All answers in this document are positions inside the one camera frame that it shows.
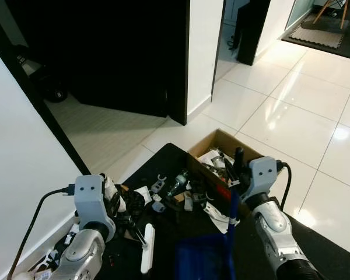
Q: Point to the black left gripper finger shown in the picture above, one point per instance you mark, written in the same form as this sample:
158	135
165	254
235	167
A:
137	232

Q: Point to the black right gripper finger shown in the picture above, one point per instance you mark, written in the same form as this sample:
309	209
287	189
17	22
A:
240	157

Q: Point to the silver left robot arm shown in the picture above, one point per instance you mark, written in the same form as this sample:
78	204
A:
81	254

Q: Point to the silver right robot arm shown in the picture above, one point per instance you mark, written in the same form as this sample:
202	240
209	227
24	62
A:
280	233

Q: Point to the black floor mat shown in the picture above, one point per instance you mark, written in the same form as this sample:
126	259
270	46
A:
321	256

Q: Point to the brown cardboard box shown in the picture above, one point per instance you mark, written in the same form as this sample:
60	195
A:
221	143

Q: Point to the white crumpled paper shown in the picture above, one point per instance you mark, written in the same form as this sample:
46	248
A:
216	216

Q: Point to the clear plastic bottle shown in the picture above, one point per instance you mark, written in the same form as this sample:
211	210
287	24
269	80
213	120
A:
178	184

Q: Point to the tall black cabinet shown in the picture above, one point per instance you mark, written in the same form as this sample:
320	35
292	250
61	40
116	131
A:
252	29

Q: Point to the round black robot vacuum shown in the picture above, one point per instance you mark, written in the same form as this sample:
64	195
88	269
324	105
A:
55	92

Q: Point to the grey foam mat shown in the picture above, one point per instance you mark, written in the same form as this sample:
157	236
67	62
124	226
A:
316	36

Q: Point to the black door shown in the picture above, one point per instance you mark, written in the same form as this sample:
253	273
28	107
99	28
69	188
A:
105	52

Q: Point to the white chair with wooden legs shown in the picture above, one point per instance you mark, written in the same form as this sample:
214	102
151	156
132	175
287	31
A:
343	11

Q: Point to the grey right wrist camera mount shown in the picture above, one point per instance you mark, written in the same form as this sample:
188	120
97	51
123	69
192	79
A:
261	175

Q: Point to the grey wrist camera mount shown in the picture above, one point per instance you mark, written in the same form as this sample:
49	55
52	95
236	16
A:
261	175
90	198

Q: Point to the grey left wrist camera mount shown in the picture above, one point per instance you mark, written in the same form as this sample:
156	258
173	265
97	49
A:
90	198

